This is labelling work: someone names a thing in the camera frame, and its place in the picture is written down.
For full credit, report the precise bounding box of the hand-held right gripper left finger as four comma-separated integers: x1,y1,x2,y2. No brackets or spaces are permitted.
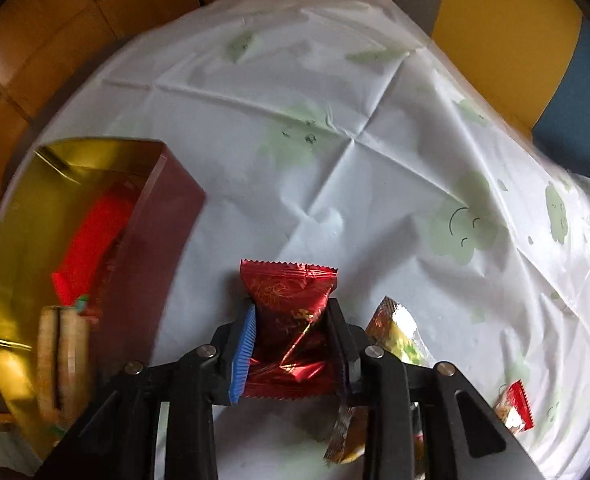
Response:
40,304,258,480

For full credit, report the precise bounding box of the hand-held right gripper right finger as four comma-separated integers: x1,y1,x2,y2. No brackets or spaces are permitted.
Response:
326,300,546,480

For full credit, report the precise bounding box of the yellow green snack packet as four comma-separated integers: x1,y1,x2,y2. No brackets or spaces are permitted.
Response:
364,296,438,368

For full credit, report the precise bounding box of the dark red foil packet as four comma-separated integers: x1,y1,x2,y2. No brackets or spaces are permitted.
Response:
239,259,340,400

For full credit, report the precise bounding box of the brown snack packet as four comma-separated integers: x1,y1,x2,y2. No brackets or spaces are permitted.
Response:
323,402,370,463

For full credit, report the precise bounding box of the small red snack packet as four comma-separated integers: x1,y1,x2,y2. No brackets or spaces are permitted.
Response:
494,380,536,433

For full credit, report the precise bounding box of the long red snack packet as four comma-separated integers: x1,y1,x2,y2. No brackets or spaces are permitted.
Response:
51,182,138,306

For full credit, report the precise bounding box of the cracker package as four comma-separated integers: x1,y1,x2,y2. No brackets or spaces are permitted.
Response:
36,296,93,423

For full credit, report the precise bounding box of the gold tin box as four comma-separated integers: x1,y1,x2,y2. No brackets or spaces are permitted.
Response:
0,137,208,463

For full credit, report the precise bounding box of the white printed tablecloth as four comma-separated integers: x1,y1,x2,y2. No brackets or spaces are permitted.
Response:
0,0,590,480

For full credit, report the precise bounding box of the grey yellow blue chair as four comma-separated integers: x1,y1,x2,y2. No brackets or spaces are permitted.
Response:
320,0,590,186

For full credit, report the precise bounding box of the wooden cabinet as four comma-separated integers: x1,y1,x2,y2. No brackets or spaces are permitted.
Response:
0,0,286,241

